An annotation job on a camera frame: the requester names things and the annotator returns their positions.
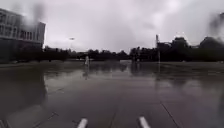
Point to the grey multi-storey building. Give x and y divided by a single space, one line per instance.
20 33

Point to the wet grey paved plaza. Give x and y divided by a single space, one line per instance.
113 96

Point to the robot's own part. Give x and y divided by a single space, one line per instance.
144 122
82 123

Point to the person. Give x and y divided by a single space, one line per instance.
86 61

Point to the pole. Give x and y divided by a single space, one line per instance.
157 46

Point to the row of trees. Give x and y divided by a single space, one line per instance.
103 55

